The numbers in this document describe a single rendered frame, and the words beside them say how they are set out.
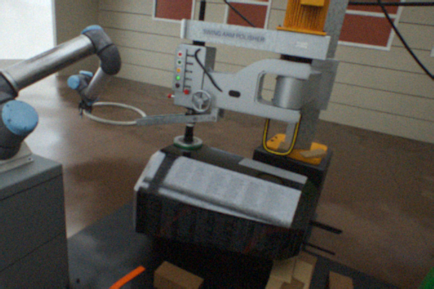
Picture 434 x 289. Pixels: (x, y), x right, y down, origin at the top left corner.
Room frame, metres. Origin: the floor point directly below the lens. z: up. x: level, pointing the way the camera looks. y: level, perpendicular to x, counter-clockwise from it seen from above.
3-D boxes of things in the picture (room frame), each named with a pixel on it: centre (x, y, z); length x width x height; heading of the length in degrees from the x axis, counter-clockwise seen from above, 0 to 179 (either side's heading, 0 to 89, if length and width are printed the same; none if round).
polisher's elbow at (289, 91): (1.91, -0.40, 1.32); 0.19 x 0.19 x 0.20
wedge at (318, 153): (2.26, -0.78, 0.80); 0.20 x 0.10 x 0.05; 111
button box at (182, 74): (1.98, 0.33, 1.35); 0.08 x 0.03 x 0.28; 75
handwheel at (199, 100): (1.93, 0.15, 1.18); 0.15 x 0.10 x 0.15; 75
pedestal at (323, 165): (2.49, -0.69, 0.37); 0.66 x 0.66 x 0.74; 65
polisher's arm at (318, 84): (2.31, -0.60, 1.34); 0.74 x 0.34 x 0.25; 153
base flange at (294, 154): (2.49, -0.69, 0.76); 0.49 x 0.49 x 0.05; 65
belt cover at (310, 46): (1.99, -0.10, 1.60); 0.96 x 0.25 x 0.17; 75
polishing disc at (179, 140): (2.08, 0.24, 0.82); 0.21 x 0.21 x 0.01
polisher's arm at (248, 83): (1.96, -0.14, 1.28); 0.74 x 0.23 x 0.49; 75
